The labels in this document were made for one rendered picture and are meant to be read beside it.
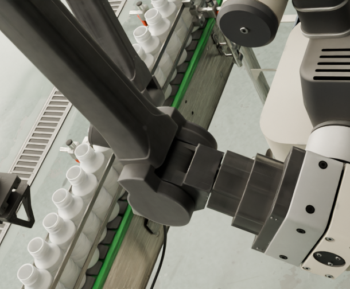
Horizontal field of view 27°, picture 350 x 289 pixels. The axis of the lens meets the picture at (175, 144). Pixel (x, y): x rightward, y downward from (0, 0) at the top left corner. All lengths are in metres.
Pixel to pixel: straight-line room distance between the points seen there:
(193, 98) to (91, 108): 1.11
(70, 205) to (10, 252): 1.69
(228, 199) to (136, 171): 0.10
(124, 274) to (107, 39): 0.62
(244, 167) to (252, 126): 2.20
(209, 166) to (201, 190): 0.03
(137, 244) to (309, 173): 0.94
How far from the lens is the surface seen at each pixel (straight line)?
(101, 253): 1.59
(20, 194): 1.11
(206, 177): 0.79
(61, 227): 1.49
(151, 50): 1.74
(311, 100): 0.85
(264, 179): 0.78
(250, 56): 2.23
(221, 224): 2.76
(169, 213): 0.82
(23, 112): 3.70
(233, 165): 0.79
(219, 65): 1.97
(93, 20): 1.22
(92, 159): 1.56
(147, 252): 1.70
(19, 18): 0.68
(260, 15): 0.80
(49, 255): 1.48
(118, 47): 1.22
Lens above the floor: 2.20
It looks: 46 degrees down
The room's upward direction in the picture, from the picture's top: 33 degrees counter-clockwise
